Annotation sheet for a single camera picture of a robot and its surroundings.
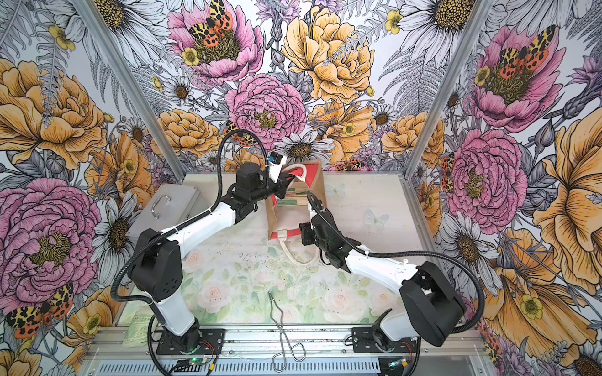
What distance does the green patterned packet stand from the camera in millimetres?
743

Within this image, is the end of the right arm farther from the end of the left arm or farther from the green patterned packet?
the green patterned packet

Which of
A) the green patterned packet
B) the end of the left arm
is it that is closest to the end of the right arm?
the end of the left arm

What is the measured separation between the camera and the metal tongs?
2.39ft

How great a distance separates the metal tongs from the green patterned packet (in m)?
0.38
